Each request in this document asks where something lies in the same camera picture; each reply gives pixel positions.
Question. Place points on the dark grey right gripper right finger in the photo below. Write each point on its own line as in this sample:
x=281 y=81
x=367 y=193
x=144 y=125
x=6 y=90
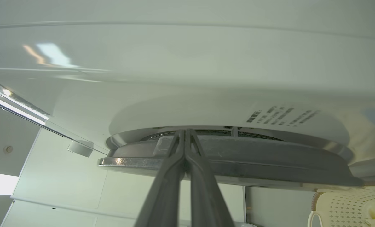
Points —
x=203 y=195

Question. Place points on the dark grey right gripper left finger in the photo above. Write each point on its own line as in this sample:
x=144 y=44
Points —
x=165 y=189

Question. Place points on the round grey glass washer door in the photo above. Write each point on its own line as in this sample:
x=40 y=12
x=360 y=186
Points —
x=269 y=157

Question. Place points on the white front-loading washing machine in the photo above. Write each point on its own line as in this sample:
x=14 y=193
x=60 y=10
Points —
x=175 y=63

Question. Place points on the cream perforated laundry basket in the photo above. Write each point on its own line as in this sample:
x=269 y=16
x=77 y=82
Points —
x=342 y=208

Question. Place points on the white round panel fitting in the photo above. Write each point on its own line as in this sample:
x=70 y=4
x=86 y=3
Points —
x=80 y=148

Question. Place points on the clear glass panel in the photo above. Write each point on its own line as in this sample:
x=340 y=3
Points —
x=14 y=104

